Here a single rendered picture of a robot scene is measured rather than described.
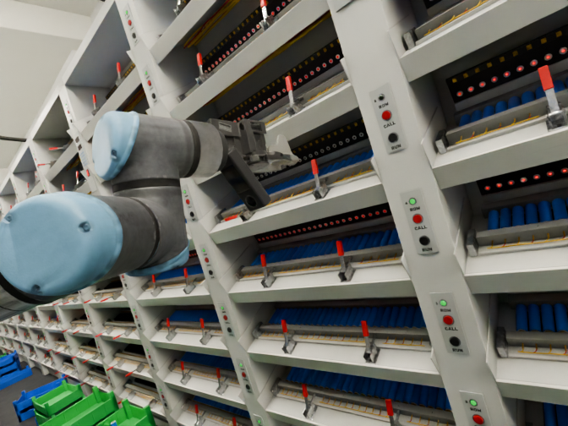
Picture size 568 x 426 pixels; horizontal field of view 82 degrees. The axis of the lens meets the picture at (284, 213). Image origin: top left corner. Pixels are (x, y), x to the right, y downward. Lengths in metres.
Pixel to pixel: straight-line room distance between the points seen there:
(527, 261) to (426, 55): 0.38
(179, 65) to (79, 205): 0.97
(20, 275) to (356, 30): 0.63
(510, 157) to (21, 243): 0.63
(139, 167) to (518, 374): 0.71
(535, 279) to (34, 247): 0.67
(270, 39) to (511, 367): 0.82
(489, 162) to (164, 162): 0.50
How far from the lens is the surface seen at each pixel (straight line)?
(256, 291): 0.99
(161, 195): 0.46
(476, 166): 0.63
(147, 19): 1.29
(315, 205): 0.76
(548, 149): 0.63
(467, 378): 0.78
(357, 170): 0.77
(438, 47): 0.65
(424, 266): 0.69
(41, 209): 0.35
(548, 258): 0.68
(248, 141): 0.59
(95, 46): 1.63
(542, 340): 0.78
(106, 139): 0.48
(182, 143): 0.49
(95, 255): 0.33
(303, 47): 1.02
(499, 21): 0.64
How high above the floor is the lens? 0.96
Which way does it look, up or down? 2 degrees down
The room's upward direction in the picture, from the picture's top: 17 degrees counter-clockwise
